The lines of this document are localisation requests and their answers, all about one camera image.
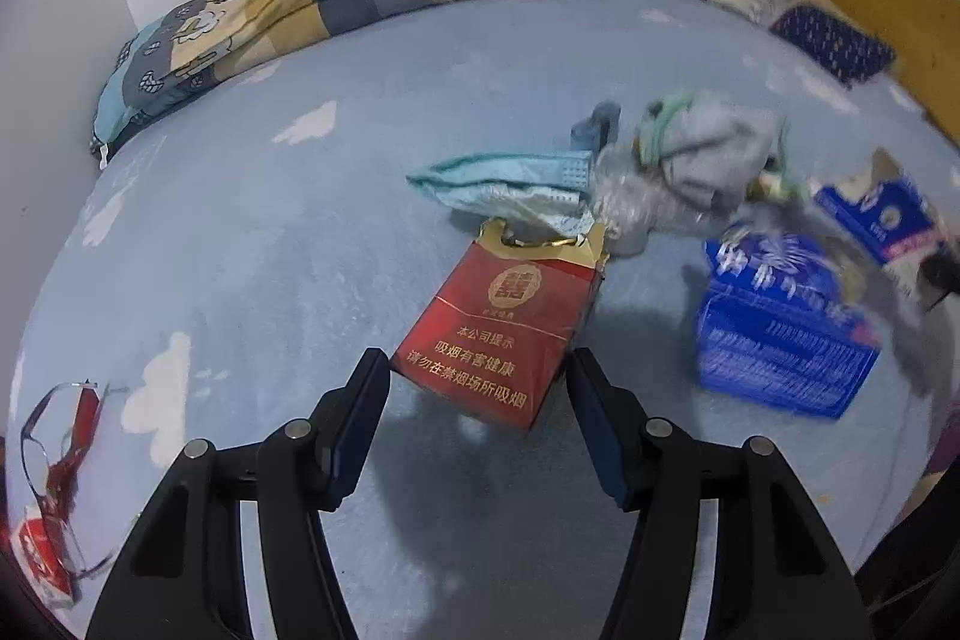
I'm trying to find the red cigarette pack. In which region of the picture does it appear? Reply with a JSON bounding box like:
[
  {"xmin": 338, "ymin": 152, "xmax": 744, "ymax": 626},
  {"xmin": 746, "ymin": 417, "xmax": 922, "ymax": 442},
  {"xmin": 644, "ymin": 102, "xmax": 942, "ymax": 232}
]
[{"xmin": 392, "ymin": 220, "xmax": 607, "ymax": 431}]

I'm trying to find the blue tissue pack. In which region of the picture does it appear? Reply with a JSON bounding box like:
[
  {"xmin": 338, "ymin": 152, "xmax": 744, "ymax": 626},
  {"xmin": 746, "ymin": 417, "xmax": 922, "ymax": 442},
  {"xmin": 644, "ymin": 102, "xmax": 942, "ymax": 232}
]
[{"xmin": 695, "ymin": 224, "xmax": 880, "ymax": 419}]

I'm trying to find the clear plastic bag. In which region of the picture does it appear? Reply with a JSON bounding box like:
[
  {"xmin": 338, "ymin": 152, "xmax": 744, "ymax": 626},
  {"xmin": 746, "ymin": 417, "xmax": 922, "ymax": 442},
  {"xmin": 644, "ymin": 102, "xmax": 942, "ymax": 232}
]
[{"xmin": 590, "ymin": 145, "xmax": 729, "ymax": 257}]

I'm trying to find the light blue face mask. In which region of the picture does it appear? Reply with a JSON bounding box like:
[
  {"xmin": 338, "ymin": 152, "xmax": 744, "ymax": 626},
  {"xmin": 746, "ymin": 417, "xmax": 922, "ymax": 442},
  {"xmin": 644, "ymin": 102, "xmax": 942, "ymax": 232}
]
[{"xmin": 407, "ymin": 151, "xmax": 596, "ymax": 237}]

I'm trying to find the blue cloud-print bed blanket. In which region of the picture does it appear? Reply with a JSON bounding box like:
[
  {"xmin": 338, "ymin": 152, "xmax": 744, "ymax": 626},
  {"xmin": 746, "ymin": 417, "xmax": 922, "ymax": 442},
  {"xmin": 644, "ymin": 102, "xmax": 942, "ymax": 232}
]
[{"xmin": 8, "ymin": 0, "xmax": 958, "ymax": 638}]

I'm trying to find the blue tape roll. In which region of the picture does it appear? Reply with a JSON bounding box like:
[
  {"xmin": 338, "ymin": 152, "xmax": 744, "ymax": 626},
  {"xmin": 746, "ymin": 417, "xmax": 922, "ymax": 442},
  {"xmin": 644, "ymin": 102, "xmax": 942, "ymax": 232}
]
[{"xmin": 569, "ymin": 101, "xmax": 622, "ymax": 154}]

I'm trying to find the grey sock green cuff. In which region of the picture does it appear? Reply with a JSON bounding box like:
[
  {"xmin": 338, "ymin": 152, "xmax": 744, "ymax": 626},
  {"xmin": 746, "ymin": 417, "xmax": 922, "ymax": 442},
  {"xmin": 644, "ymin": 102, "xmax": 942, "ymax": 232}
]
[{"xmin": 636, "ymin": 91, "xmax": 788, "ymax": 214}]

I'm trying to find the navy dotted pillow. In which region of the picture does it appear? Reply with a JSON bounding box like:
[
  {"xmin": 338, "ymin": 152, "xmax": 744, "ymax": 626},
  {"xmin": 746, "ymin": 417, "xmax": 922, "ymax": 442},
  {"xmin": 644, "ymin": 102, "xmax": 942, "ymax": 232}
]
[{"xmin": 770, "ymin": 5, "xmax": 896, "ymax": 86}]

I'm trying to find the blue silver milk carton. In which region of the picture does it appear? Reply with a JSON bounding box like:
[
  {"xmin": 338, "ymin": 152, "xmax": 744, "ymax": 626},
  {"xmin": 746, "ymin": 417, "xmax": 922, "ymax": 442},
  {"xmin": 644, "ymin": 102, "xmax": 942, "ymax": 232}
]
[{"xmin": 811, "ymin": 148, "xmax": 949, "ymax": 312}]

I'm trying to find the red cigarette pack wrapper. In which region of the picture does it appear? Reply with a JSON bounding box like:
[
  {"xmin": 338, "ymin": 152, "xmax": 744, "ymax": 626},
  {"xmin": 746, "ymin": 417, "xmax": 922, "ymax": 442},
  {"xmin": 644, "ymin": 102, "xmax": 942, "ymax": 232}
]
[{"xmin": 10, "ymin": 380, "xmax": 112, "ymax": 609}]

